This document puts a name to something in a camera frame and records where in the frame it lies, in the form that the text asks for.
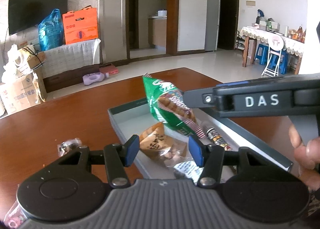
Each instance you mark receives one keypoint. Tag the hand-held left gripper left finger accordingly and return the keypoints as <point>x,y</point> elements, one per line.
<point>131,150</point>

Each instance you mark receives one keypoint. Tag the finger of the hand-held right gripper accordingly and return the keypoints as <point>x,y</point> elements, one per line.
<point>232,84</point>
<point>197,97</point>

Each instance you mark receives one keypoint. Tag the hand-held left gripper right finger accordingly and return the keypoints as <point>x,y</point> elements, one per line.
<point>196,151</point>

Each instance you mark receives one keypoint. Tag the white printed snack packet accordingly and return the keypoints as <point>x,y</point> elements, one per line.
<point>186,169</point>

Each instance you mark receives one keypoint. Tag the orange snack packet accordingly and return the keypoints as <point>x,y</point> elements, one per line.
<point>155,143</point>

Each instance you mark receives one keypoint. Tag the dark stick snack packet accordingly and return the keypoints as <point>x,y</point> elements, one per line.
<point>216,136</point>

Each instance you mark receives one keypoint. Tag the grey shallow box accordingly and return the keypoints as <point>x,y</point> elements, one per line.
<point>125,123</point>

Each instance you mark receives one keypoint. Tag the green snack bag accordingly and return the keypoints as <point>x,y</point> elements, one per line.
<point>160,98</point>

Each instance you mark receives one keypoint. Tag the brown foil candy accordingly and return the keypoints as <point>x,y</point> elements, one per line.
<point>68,146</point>

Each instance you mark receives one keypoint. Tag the person's right hand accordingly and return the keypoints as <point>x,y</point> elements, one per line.
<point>307,153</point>

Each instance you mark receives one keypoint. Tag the wooden dining table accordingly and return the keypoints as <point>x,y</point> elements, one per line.
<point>246,53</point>

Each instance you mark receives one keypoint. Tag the shoe rack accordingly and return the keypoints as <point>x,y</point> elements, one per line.
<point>239,40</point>

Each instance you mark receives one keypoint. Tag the lace tablecloth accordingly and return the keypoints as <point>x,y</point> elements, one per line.
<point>255,32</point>

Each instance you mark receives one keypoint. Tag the white folding chair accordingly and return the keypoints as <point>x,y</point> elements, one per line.
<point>275,43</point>

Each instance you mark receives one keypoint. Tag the silver refrigerator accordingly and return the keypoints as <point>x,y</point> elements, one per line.
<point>212,22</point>

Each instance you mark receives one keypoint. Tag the white table appliance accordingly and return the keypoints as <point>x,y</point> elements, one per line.
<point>268,25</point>

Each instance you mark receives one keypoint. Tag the wooden kitchen cabinet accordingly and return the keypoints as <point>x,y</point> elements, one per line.
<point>157,31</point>

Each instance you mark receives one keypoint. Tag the purple plastic bottle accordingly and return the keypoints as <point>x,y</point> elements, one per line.
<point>93,79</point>

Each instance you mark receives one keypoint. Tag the pink flat pad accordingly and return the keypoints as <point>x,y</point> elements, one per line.
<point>109,70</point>

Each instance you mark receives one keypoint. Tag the white container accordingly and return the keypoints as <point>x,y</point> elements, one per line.
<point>162,13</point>

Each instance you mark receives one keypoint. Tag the brown television cabinet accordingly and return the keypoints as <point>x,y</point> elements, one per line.
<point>67,78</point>

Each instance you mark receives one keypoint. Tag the large cardboard box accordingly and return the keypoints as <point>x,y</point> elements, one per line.
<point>20,96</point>

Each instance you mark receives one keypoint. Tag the small cardboard box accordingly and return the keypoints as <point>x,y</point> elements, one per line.
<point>35,60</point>

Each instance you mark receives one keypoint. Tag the orange carton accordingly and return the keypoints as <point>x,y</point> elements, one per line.
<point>80,26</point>

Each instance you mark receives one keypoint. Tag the pink snack packet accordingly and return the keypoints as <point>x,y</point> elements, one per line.
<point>13,220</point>

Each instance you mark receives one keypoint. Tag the blue plastic bag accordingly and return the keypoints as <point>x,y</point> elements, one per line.
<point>51,31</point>

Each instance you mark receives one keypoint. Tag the white plastic bag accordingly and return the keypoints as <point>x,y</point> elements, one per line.
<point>11,63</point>

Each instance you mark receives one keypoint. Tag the black television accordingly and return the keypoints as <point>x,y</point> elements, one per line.
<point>37,8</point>

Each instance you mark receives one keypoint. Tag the yellow wall panel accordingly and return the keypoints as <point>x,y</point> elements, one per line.
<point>250,3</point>

